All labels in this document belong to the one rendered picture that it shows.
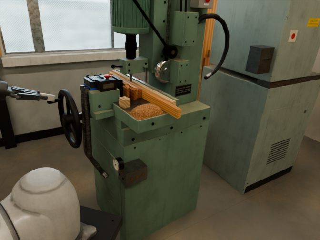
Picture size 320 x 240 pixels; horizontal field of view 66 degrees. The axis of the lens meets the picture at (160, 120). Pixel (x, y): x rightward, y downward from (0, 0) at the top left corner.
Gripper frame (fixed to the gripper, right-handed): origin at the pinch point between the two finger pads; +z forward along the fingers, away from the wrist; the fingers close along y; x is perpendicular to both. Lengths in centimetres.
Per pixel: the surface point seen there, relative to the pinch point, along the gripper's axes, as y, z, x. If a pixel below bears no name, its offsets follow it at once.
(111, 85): -18.1, 20.2, -15.4
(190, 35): -26, 49, -48
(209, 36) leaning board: 98, 193, -78
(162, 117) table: -41, 35, -10
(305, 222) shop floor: -80, 161, 38
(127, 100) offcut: -26.7, 25.3, -11.6
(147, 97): -24.2, 37.4, -14.2
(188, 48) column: -18, 58, -43
